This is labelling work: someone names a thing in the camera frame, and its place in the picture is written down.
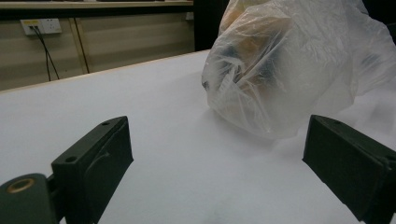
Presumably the black wall cable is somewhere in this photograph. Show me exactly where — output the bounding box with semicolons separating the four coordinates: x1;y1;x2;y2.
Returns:
29;26;52;82
32;26;61;81

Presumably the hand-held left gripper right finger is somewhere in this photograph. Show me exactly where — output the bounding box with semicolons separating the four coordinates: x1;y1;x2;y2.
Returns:
302;114;396;223

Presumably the white table mat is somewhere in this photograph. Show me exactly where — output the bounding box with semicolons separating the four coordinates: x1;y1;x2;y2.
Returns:
0;50;396;224

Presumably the clear plastic bag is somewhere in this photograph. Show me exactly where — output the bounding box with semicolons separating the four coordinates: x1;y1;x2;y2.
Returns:
201;0;396;140

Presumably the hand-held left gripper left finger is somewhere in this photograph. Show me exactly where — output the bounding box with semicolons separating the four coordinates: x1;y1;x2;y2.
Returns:
50;116;134;224

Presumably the dark wall rail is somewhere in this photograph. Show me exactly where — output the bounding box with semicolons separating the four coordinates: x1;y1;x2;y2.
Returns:
0;7;194;21

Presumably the white wall socket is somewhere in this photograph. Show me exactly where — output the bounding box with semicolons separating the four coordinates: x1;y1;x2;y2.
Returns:
20;18;63;36

